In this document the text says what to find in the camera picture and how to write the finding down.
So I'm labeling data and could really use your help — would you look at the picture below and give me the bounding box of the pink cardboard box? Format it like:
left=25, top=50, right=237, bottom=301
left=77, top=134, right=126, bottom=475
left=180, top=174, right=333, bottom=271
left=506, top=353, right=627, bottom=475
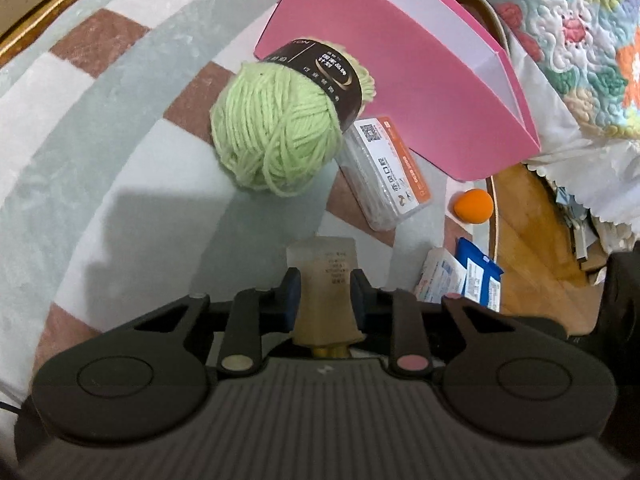
left=253, top=0, right=542, bottom=181

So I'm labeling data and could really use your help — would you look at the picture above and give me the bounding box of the blue packet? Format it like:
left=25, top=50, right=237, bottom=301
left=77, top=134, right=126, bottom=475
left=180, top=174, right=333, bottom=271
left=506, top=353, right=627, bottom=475
left=456, top=238, right=503, bottom=312

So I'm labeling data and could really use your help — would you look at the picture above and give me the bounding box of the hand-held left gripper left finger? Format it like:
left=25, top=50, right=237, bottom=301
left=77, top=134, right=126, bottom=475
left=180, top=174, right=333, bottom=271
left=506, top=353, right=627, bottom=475
left=134, top=268, right=303, bottom=377

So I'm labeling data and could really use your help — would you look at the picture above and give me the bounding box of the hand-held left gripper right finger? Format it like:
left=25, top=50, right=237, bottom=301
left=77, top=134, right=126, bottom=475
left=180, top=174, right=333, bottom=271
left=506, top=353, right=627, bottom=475
left=351, top=270, right=521, bottom=380

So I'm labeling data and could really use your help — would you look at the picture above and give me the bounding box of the white tissue packet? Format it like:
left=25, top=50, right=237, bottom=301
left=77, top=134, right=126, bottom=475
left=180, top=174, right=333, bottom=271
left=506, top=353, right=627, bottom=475
left=414, top=247, right=468, bottom=303

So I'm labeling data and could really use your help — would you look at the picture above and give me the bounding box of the green yarn ball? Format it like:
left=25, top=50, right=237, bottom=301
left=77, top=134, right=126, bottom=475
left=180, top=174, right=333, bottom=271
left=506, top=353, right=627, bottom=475
left=210, top=37, right=377, bottom=197

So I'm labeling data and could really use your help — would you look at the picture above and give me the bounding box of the clear plastic box orange label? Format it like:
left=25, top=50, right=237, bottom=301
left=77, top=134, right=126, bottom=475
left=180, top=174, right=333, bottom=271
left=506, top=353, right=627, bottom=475
left=336, top=116, right=431, bottom=232

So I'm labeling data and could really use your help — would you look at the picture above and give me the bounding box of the floral quilt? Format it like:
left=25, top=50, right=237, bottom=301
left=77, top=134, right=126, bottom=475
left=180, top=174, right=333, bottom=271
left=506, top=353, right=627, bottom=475
left=415, top=0, right=640, bottom=138

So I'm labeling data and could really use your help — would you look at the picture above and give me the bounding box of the frosted beige bottle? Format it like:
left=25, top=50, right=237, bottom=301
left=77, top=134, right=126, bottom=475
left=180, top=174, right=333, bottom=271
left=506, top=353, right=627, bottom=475
left=286, top=235, right=366, bottom=361

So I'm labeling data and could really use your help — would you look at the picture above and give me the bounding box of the orange ball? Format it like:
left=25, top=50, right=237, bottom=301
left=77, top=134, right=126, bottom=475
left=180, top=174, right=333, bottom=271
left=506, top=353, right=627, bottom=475
left=452, top=190, right=493, bottom=224

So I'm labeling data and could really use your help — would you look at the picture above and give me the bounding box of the white bed skirt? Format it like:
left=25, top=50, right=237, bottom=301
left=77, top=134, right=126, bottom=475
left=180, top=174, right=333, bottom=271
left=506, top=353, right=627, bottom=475
left=505, top=35, right=640, bottom=251

